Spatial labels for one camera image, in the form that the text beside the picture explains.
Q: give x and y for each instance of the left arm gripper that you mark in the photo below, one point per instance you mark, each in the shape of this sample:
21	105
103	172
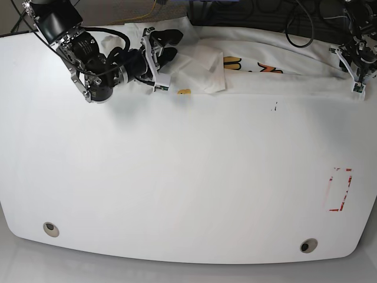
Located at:
359	60

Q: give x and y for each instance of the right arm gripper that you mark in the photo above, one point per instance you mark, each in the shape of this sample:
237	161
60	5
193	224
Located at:
144	64

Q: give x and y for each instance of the white printed t-shirt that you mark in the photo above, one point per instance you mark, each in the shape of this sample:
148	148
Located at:
215	62

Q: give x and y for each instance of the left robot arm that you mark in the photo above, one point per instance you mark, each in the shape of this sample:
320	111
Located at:
362	21

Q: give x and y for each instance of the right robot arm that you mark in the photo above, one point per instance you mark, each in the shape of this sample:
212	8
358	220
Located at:
92	72

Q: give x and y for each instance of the red tape rectangle marking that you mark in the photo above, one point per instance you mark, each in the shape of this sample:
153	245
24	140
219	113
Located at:
338	187

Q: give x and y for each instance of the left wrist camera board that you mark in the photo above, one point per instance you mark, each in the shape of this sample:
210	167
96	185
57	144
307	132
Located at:
359	89

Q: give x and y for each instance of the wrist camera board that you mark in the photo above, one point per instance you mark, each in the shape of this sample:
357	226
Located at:
359	89
158	87

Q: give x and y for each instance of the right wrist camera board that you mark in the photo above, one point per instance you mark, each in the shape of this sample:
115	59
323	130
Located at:
158	87

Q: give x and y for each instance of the right table cable grommet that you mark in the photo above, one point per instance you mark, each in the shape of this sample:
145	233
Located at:
308	246

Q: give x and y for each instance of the table cable grommet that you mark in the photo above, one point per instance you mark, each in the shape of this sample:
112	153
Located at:
308	246
50	229

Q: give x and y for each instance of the left table cable grommet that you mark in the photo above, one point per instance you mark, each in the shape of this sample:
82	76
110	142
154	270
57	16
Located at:
50	229

